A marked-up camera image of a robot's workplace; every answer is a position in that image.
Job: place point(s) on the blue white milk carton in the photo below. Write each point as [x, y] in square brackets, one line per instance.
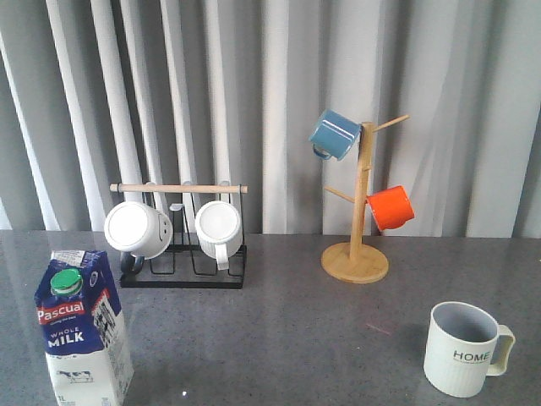
[83, 329]

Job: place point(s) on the cream HOME mug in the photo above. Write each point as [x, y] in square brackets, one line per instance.
[465, 345]

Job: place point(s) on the white ribbed mug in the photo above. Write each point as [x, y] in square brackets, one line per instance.
[219, 230]

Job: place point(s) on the blue enamel mug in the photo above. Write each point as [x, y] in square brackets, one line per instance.
[334, 135]

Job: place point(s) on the wooden mug tree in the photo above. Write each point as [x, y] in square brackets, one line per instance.
[354, 261]

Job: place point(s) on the orange enamel mug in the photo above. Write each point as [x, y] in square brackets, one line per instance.
[391, 208]

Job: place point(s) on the white smiley mug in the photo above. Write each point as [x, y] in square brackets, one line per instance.
[138, 229]

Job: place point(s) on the black wire mug rack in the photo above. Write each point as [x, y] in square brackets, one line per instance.
[183, 264]

